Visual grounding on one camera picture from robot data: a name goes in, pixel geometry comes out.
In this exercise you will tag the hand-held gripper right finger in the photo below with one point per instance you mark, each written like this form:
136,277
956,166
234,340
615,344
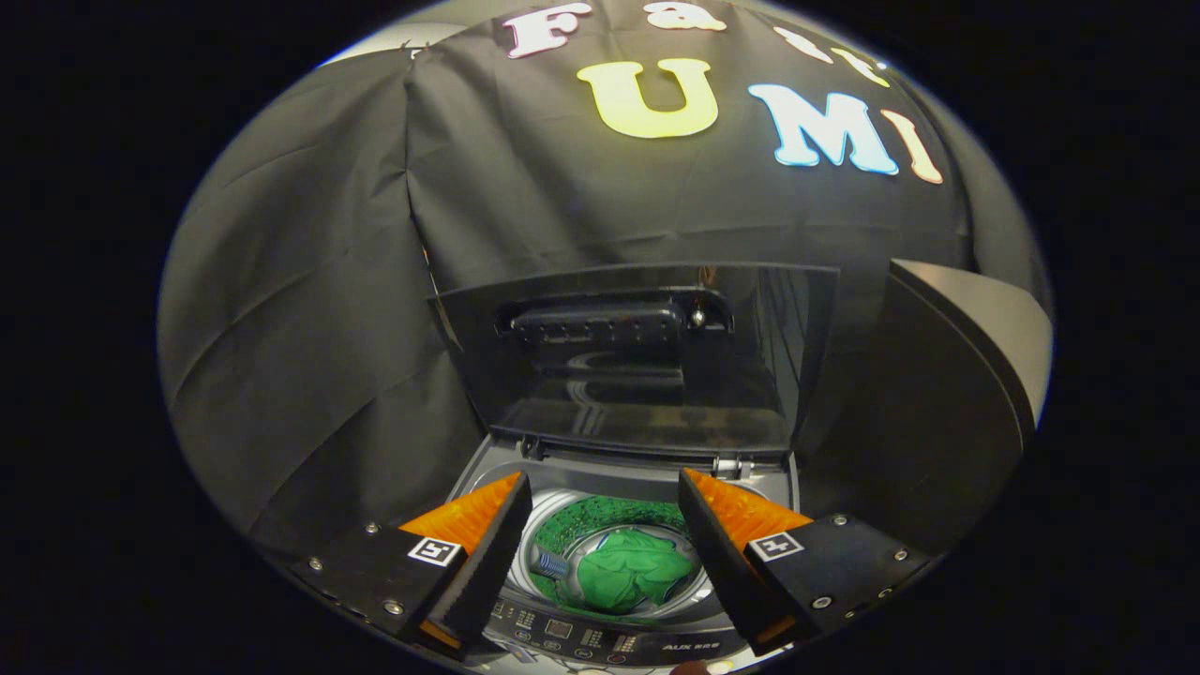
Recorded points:
717,558

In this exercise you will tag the grey washing machine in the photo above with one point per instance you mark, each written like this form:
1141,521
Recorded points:
600,642

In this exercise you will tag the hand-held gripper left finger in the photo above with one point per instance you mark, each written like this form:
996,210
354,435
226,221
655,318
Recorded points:
492,553

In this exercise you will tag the dark washing machine lid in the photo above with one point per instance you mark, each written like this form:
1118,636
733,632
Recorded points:
609,394

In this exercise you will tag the beige cabinet with dark top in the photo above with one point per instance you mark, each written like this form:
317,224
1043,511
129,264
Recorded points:
919,412

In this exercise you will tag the black backdrop cloth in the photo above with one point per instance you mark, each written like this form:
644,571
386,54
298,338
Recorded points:
309,309

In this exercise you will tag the green polo shirt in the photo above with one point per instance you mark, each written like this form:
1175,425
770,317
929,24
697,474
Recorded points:
628,577

